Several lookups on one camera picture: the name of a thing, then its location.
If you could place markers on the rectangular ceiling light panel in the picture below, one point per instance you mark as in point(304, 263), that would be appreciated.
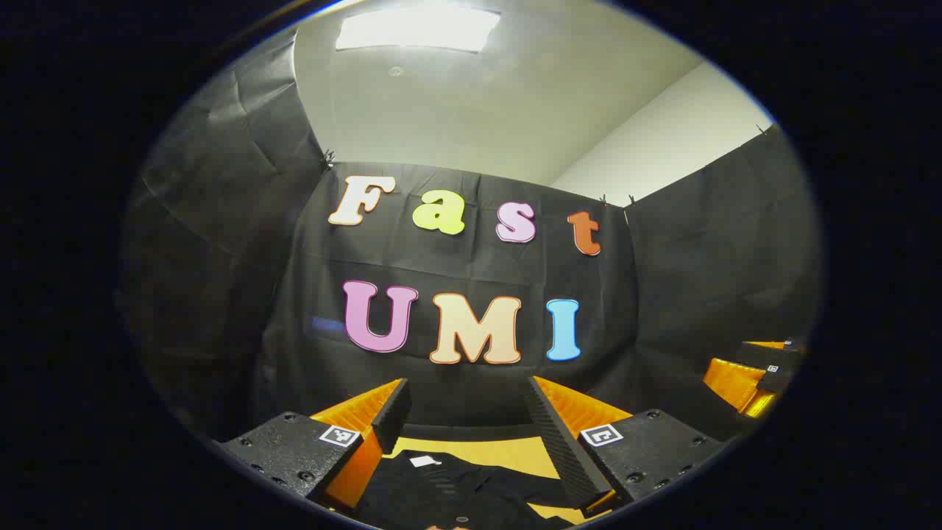
point(418, 29)

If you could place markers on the black buttoned jacket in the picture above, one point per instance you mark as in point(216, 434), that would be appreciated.
point(456, 493)

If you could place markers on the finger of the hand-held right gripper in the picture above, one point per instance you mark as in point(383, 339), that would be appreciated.
point(773, 352)
point(736, 383)

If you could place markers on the black backdrop cloth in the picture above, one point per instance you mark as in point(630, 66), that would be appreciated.
point(662, 294)

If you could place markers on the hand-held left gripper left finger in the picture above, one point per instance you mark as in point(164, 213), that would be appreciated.
point(393, 417)

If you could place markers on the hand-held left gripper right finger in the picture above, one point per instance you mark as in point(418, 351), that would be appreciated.
point(559, 442)

